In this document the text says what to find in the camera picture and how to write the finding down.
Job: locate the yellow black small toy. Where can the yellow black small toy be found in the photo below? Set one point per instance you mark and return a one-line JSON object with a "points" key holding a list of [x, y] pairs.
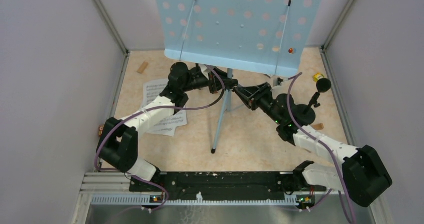
{"points": [[318, 76]]}

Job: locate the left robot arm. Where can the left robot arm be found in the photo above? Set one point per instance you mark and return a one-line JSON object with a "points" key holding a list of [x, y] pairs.
{"points": [[119, 140]]}

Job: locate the red owl toy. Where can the red owl toy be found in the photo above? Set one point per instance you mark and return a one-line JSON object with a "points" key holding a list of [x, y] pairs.
{"points": [[100, 130]]}

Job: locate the black microphone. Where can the black microphone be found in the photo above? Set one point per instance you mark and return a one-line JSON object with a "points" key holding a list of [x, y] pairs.
{"points": [[314, 98]]}

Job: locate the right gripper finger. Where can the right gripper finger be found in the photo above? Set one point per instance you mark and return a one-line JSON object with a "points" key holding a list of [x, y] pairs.
{"points": [[247, 100], [253, 90]]}

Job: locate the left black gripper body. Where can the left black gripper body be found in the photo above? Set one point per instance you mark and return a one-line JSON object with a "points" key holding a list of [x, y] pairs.
{"points": [[198, 82]]}

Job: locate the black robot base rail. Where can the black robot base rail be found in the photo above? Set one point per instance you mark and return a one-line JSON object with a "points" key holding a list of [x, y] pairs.
{"points": [[228, 188]]}

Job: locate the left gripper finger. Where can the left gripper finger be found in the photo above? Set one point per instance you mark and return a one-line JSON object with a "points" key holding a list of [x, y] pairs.
{"points": [[216, 89], [222, 80]]}

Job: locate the sheet music page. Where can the sheet music page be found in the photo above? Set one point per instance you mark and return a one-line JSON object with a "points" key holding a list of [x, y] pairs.
{"points": [[165, 128], [155, 93]]}

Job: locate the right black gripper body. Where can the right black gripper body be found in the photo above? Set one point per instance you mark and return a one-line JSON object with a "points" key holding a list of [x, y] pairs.
{"points": [[265, 101]]}

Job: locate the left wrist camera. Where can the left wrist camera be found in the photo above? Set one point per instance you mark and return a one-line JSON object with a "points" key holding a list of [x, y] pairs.
{"points": [[206, 71]]}

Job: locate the wooden block far left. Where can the wooden block far left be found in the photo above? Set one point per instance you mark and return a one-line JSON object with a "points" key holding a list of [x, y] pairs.
{"points": [[143, 67]]}

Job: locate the wooden block by stand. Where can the wooden block by stand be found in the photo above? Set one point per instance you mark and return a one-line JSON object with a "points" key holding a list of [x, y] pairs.
{"points": [[318, 126]]}

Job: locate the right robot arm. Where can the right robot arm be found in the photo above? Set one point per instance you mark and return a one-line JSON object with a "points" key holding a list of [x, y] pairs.
{"points": [[357, 171]]}

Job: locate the light blue music stand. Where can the light blue music stand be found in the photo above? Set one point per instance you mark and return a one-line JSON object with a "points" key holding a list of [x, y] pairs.
{"points": [[249, 35]]}

